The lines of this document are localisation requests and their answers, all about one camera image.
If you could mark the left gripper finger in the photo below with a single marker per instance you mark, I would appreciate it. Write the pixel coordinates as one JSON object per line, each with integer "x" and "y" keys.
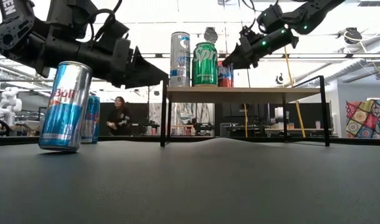
{"x": 146, "y": 76}

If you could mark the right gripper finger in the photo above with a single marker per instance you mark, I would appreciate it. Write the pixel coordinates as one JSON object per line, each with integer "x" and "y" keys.
{"x": 240, "y": 60}

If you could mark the red Fanta strawberry can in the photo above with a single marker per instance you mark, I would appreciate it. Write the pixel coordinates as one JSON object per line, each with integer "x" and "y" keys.
{"x": 226, "y": 77}

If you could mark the green Sprite can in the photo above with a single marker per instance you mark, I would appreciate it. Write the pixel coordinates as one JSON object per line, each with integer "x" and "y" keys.
{"x": 205, "y": 68}

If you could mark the silver Celsius slim can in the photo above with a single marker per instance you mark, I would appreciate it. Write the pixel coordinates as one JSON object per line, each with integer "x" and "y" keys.
{"x": 180, "y": 62}

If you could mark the blue silver Red Bull can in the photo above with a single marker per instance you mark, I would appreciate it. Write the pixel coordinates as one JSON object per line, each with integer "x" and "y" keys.
{"x": 65, "y": 115}
{"x": 93, "y": 121}

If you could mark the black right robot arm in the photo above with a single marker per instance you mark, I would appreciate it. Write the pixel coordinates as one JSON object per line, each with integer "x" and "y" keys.
{"x": 311, "y": 15}

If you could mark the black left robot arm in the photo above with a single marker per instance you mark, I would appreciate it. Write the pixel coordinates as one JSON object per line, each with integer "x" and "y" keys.
{"x": 37, "y": 43}

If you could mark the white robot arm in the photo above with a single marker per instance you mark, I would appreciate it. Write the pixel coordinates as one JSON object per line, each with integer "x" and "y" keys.
{"x": 8, "y": 104}

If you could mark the wooden shelf black metal legs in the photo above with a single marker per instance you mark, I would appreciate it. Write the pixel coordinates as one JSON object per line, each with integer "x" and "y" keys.
{"x": 240, "y": 95}

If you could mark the black round ceiling device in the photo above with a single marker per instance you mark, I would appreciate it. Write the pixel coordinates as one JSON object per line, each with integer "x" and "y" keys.
{"x": 280, "y": 78}
{"x": 210, "y": 34}

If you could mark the person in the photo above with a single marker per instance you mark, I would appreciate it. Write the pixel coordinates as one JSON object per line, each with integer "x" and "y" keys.
{"x": 118, "y": 118}

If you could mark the long ceiling light strip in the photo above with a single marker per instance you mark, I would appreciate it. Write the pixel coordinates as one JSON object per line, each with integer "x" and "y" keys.
{"x": 333, "y": 56}

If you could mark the black table mat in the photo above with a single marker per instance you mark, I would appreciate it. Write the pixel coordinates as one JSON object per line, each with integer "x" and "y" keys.
{"x": 190, "y": 186}

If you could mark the colourful patchwork quilt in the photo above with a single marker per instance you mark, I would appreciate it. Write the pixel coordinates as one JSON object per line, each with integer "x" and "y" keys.
{"x": 364, "y": 119}

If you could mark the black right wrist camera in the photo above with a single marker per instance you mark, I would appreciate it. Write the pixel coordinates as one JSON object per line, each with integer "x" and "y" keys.
{"x": 247, "y": 35}

